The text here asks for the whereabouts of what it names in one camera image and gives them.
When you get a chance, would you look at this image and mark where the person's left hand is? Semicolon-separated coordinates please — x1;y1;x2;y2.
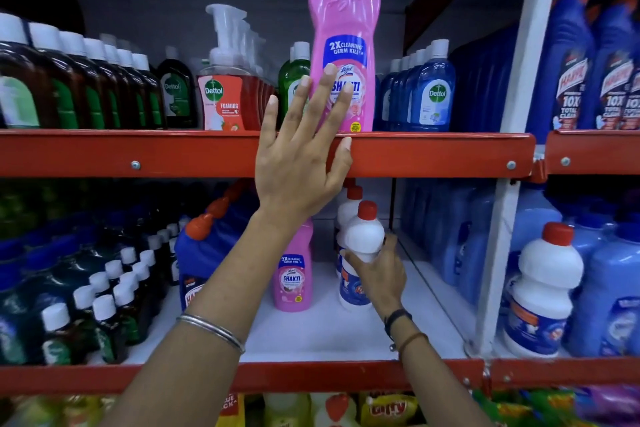
254;63;354;222

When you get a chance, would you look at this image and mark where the person's right hand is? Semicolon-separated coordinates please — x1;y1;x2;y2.
344;234;408;321

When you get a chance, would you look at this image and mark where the white bottle with red cap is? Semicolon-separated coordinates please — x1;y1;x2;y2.
337;200;386;313
334;185;364;278

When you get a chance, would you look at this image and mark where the person's right forearm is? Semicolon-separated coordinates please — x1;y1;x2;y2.
382;309;493;427

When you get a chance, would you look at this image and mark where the person's left forearm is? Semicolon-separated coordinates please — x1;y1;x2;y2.
99;209;315;427

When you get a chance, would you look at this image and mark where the bright green liquid bottle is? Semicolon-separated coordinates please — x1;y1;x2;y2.
277;41;312;128

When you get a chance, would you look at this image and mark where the row of red pump bottles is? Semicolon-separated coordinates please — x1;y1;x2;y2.
197;4;277;131

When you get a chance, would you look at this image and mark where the small pink cleaner bottle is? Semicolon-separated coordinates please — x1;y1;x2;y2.
272;219;314;313

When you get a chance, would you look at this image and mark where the black wrist band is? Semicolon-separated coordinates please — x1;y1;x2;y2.
384;309;414;340

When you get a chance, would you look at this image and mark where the white shelf board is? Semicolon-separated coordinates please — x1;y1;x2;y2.
125;218;473;363

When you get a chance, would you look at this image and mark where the tall pink cleaner bottle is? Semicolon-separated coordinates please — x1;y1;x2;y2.
308;0;382;133

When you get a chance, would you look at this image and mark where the brown thread wrist band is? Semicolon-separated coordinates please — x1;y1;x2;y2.
397;332;430;357

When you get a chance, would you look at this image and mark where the dark green antiseptic bottle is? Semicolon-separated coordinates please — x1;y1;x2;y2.
157;46;197;129

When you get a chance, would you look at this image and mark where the row of blue antiseptic bottles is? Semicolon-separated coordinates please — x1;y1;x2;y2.
374;39;457;132

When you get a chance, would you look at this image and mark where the long orange shelf beam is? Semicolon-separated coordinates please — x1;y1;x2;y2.
0;358;487;396
0;129;537;179

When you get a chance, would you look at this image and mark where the row of blue orange-capped bottles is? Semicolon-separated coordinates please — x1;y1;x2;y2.
174;179;262;313

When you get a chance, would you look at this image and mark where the yellow cleaner packet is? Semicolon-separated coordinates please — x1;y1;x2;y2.
359;391;420;427

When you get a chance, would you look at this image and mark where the silver bangle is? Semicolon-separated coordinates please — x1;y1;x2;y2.
176;313;247;355

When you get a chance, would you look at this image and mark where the pale yellow bottle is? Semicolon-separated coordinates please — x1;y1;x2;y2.
262;393;313;427

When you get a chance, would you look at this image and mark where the large white bottle red cap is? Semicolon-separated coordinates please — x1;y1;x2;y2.
502;222;585;359

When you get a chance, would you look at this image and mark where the yellow snack-style packet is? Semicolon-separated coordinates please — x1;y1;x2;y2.
215;393;247;427

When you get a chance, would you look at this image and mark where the row of brown antiseptic bottles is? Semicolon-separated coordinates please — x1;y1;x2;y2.
0;13;167;130

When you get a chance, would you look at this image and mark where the group of small white-capped bottles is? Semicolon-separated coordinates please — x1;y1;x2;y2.
40;221;182;366

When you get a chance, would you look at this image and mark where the short orange shelf beam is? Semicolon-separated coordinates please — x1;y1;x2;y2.
489;357;640;391
544;130;640;176

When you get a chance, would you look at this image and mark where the pile of colourful packets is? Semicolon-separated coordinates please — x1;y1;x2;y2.
472;386;640;427

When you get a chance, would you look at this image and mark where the row of blue toilet cleaner bottles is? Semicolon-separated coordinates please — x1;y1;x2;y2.
450;0;640;131

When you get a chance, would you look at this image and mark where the group of light blue bottles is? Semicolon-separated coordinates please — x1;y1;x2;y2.
400;178;640;358

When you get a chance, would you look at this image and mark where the group of dark teal bottles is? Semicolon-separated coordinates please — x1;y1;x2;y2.
0;179;151;367

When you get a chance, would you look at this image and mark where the white rack upright post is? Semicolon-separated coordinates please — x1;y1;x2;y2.
471;0;566;358

